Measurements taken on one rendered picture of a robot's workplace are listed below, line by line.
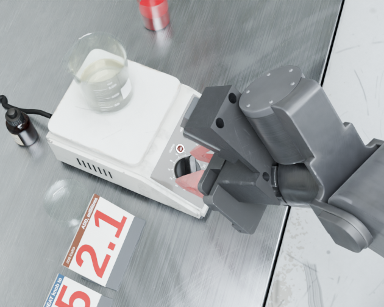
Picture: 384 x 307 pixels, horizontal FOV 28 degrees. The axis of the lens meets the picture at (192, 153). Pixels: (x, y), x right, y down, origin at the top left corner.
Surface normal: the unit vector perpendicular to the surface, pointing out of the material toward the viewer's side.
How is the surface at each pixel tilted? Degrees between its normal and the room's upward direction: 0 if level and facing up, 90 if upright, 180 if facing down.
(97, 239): 40
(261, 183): 49
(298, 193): 69
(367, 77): 0
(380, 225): 90
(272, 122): 63
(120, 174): 90
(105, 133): 0
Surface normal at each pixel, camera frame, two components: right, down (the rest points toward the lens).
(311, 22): -0.07, -0.40
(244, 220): 0.65, 0.02
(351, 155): 0.47, 0.19
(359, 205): -0.33, -0.62
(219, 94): -0.64, -0.55
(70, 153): -0.42, 0.84
